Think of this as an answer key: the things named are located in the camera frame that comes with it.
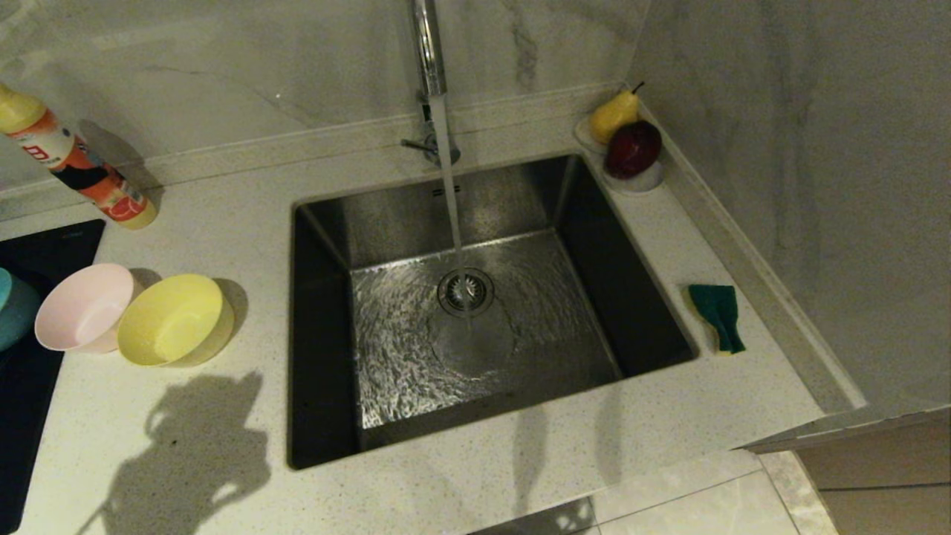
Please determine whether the green and yellow sponge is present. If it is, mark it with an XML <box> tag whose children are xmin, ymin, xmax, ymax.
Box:
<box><xmin>685</xmin><ymin>284</ymin><xmax>747</xmax><ymax>356</ymax></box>

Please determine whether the yellow plastic bowl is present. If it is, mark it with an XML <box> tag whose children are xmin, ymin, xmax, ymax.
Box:
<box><xmin>117</xmin><ymin>274</ymin><xmax>236</xmax><ymax>368</ymax></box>

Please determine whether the pink plastic bowl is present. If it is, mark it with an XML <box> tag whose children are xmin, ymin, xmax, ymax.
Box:
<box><xmin>34</xmin><ymin>263</ymin><xmax>142</xmax><ymax>354</ymax></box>

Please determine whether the yellow-capped orange dish soap bottle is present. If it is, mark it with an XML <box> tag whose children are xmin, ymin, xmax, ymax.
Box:
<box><xmin>0</xmin><ymin>83</ymin><xmax>158</xmax><ymax>230</ymax></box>

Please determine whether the blue plastic bowl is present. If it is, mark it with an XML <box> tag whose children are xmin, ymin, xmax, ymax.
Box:
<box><xmin>0</xmin><ymin>267</ymin><xmax>41</xmax><ymax>351</ymax></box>

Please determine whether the stainless steel sink basin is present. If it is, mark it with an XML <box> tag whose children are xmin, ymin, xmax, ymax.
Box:
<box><xmin>288</xmin><ymin>152</ymin><xmax>699</xmax><ymax>470</ymax></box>

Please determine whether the round metal drain strainer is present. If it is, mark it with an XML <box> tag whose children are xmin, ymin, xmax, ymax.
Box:
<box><xmin>437</xmin><ymin>267</ymin><xmax>496</xmax><ymax>319</ymax></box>

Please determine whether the running water stream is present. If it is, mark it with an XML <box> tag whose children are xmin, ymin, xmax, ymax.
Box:
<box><xmin>429</xmin><ymin>93</ymin><xmax>473</xmax><ymax>328</ymax></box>

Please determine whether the small white dish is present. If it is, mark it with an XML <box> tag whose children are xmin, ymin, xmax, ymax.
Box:
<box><xmin>599</xmin><ymin>154</ymin><xmax>666</xmax><ymax>195</ymax></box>
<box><xmin>574</xmin><ymin>113</ymin><xmax>611</xmax><ymax>154</ymax></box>

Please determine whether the dark red apple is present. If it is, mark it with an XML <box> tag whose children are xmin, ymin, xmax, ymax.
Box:
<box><xmin>603</xmin><ymin>120</ymin><xmax>663</xmax><ymax>181</ymax></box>

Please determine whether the yellow pear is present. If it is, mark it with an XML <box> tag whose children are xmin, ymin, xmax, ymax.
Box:
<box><xmin>591</xmin><ymin>82</ymin><xmax>646</xmax><ymax>144</ymax></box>

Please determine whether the chrome faucet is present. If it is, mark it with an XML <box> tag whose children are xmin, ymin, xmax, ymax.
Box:
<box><xmin>401</xmin><ymin>0</ymin><xmax>461</xmax><ymax>166</ymax></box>

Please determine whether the black induction cooktop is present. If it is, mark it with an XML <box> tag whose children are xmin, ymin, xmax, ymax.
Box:
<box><xmin>0</xmin><ymin>218</ymin><xmax>106</xmax><ymax>535</ymax></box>

